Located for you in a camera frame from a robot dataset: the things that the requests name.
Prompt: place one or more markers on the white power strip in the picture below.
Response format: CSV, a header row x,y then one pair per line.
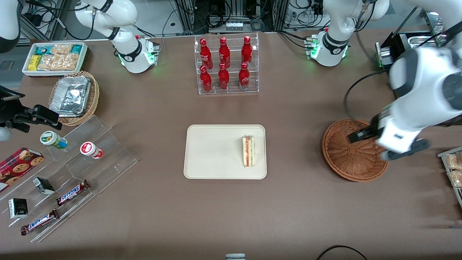
x,y
234,26

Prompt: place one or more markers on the red cookie box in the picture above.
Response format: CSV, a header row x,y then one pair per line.
x,y
18,168

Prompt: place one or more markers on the grey tray with snacks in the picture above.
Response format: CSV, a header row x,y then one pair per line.
x,y
459,196

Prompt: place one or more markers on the small clear rice cracker bag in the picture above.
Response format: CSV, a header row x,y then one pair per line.
x,y
61,48

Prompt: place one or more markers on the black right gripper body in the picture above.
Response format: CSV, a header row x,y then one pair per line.
x,y
8,112

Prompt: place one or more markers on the aluminium foil container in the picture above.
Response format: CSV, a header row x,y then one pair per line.
x,y
70,96

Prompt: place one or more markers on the green lidded yogurt cup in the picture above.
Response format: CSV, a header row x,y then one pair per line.
x,y
52,139

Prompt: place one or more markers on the brown round wicker basket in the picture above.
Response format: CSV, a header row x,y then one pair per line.
x,y
343,155

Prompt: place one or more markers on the yellow snack packet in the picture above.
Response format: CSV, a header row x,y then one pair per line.
x,y
34,63

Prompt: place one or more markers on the small black white box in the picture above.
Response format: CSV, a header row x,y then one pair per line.
x,y
18,208

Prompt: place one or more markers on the red cola bottle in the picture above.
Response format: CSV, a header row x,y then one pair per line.
x,y
223,79
205,54
247,52
244,77
205,81
224,53

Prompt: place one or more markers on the clear acrylic bottle rack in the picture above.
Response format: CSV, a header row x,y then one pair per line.
x,y
232,90

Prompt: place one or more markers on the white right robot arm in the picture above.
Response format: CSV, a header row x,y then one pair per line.
x,y
126,54

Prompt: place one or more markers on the clear acrylic tiered stand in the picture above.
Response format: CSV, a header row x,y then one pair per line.
x,y
108,159

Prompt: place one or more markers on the white rectangular snack bin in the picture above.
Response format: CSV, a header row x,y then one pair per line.
x,y
27,70

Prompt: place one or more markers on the triangular sandwich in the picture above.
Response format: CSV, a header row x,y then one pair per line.
x,y
248,151

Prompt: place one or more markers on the teal snack packet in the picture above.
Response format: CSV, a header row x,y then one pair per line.
x,y
44,50
76,48

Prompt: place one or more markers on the large clear rice cracker bag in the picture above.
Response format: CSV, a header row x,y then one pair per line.
x,y
57,62

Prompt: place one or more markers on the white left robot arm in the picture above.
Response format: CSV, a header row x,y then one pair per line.
x,y
426,79

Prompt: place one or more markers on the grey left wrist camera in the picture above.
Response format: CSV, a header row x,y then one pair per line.
x,y
415,146

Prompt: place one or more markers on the tan oval wicker basket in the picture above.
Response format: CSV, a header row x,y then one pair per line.
x,y
94,97

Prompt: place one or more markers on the red lidded yogurt cup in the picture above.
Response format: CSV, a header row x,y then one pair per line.
x,y
90,149

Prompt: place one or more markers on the brown Snickers bar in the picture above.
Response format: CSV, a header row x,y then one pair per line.
x,y
72,192
39,222

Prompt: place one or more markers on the aluminium frame rack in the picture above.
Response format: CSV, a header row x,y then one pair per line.
x,y
231,7

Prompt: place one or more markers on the beige plastic tray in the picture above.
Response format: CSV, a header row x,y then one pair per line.
x,y
216,151

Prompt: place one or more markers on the black machine with steel tray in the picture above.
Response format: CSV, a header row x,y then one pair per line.
x,y
400,41

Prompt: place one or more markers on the small grey device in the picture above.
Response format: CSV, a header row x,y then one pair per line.
x,y
235,256

